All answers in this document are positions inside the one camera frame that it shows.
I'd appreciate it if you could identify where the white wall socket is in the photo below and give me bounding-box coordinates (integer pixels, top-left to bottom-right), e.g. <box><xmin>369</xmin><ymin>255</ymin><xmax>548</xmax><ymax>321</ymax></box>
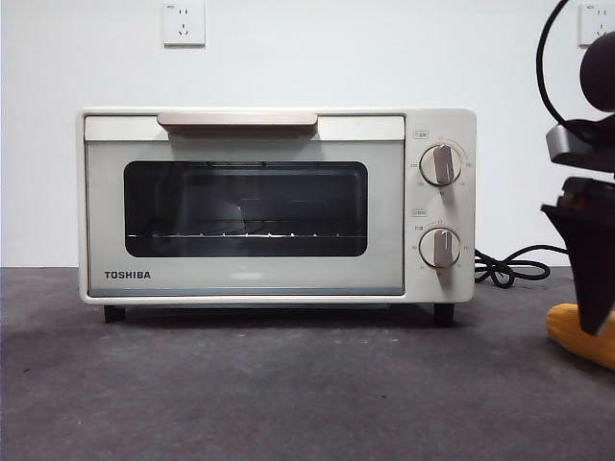
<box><xmin>162</xmin><ymin>0</ymin><xmax>207</xmax><ymax>48</ymax></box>
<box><xmin>578</xmin><ymin>2</ymin><xmax>615</xmax><ymax>49</ymax></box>

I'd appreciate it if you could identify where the cream Toshiba toaster oven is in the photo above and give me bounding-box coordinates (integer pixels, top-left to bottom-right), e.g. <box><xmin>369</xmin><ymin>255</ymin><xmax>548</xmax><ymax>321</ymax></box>
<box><xmin>77</xmin><ymin>106</ymin><xmax>479</xmax><ymax>324</ymax></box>

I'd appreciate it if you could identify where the glass oven door beige handle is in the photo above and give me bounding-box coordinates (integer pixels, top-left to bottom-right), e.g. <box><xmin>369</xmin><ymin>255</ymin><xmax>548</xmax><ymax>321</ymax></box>
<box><xmin>84</xmin><ymin>112</ymin><xmax>407</xmax><ymax>295</ymax></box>

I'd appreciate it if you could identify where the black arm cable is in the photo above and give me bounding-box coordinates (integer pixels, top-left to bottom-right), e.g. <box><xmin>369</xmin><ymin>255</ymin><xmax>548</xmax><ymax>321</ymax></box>
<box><xmin>536</xmin><ymin>0</ymin><xmax>585</xmax><ymax>127</ymax></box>

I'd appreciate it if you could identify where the metal wire oven rack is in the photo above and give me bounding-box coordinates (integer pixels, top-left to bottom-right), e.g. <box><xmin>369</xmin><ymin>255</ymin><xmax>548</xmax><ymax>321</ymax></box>
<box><xmin>132</xmin><ymin>232</ymin><xmax>361</xmax><ymax>240</ymax></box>

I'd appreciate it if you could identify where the yellow corn cob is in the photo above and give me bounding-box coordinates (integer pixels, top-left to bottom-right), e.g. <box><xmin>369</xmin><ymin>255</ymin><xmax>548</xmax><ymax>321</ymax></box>
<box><xmin>546</xmin><ymin>302</ymin><xmax>615</xmax><ymax>371</ymax></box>

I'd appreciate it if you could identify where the black power cable with plug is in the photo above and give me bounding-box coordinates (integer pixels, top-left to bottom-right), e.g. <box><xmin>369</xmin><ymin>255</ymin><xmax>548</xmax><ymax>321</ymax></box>
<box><xmin>474</xmin><ymin>244</ymin><xmax>578</xmax><ymax>289</ymax></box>

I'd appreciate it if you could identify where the cream oven knob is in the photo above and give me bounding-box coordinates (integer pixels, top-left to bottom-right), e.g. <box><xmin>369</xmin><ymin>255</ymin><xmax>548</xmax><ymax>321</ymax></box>
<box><xmin>418</xmin><ymin>228</ymin><xmax>462</xmax><ymax>269</ymax></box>
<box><xmin>419</xmin><ymin>143</ymin><xmax>465</xmax><ymax>187</ymax></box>

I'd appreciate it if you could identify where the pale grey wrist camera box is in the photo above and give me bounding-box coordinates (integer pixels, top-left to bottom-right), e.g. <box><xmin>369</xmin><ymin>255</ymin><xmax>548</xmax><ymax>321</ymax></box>
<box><xmin>546</xmin><ymin>122</ymin><xmax>615</xmax><ymax>167</ymax></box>

